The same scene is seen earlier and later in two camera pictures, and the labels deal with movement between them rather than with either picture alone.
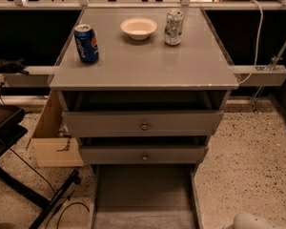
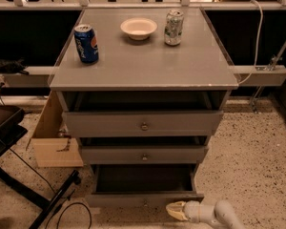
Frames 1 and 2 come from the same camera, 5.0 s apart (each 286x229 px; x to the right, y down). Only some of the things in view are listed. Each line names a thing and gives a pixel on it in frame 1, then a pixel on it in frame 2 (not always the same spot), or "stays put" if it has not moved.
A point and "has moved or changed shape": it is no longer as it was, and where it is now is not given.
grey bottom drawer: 150,196 has moved or changed shape
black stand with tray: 7,125 stays put
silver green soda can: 173,26 stays put
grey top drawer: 143,114 stays put
